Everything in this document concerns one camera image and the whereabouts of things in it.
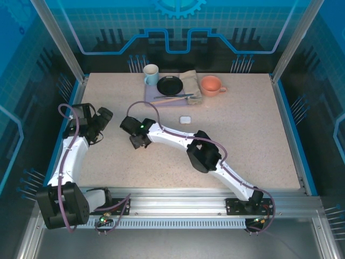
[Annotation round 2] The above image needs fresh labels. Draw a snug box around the lavender plastic tray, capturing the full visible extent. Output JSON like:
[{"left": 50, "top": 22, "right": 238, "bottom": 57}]
[{"left": 144, "top": 80, "right": 189, "bottom": 107}]

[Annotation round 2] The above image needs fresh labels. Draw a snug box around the light blue mug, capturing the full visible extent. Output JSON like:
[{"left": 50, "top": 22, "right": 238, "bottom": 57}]
[{"left": 143, "top": 64, "right": 160, "bottom": 86}]

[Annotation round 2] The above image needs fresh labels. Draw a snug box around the black round plate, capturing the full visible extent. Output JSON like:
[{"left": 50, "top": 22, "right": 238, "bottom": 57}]
[{"left": 156, "top": 76, "right": 184, "bottom": 97}]

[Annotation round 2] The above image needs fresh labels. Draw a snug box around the pale pink chopstick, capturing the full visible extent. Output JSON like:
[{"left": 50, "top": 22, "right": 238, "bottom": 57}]
[{"left": 158, "top": 96, "right": 190, "bottom": 104}]

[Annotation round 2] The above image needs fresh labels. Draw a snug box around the beige folded cloth napkin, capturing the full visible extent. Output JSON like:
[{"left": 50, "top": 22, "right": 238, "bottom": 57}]
[{"left": 179, "top": 69, "right": 203, "bottom": 106}]

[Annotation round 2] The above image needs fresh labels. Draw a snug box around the salmon pink cup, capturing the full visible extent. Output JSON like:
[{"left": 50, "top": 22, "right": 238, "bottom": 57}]
[{"left": 199, "top": 75, "right": 228, "bottom": 97}]

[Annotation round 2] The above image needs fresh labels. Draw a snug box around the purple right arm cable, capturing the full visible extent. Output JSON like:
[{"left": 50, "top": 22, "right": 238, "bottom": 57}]
[{"left": 126, "top": 101, "right": 276, "bottom": 233}]

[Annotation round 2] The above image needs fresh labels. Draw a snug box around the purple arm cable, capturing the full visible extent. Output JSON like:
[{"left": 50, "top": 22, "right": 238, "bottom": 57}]
[
  {"left": 57, "top": 103, "right": 132, "bottom": 235},
  {"left": 126, "top": 101, "right": 276, "bottom": 233}
]

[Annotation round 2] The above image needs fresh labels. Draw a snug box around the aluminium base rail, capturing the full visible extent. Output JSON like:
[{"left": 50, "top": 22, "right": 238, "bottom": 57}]
[{"left": 78, "top": 186, "right": 323, "bottom": 216}]

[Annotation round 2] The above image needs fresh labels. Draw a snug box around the aluminium frame post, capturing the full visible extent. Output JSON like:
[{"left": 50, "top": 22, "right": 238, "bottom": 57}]
[
  {"left": 270, "top": 0, "right": 326, "bottom": 84},
  {"left": 30, "top": 0, "right": 88, "bottom": 83}
]

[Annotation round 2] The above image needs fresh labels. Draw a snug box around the cable connector with green light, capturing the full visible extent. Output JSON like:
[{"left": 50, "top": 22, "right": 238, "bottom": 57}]
[
  {"left": 97, "top": 213, "right": 113, "bottom": 225},
  {"left": 249, "top": 215, "right": 270, "bottom": 226}
]

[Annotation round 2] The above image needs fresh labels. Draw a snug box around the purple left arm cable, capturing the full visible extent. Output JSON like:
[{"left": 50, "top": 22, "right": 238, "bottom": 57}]
[{"left": 57, "top": 103, "right": 132, "bottom": 235}]

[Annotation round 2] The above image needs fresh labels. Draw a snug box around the slotted grey cable duct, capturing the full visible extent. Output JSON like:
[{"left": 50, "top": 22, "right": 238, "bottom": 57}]
[{"left": 86, "top": 217, "right": 249, "bottom": 229}]

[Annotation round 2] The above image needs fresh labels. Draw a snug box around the aluminium side frame rail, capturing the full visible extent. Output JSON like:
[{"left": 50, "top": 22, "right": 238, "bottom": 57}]
[
  {"left": 15, "top": 77, "right": 89, "bottom": 259},
  {"left": 269, "top": 74, "right": 342, "bottom": 259}
]

